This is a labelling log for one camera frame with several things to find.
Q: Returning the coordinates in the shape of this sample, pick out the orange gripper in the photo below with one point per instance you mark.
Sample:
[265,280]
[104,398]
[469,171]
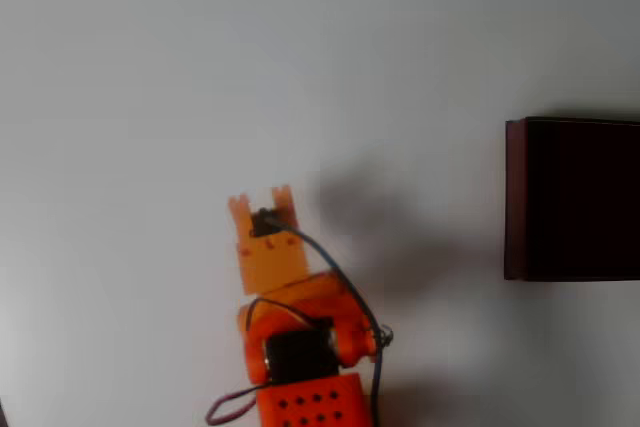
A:
[272,259]

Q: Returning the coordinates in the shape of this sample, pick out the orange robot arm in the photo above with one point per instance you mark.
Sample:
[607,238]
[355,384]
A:
[310,402]

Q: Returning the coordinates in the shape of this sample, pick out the dark red open box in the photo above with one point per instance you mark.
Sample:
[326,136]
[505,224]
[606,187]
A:
[575,202]

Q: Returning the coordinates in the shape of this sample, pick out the small black camera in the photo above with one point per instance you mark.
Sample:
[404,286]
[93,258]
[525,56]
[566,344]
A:
[262,224]

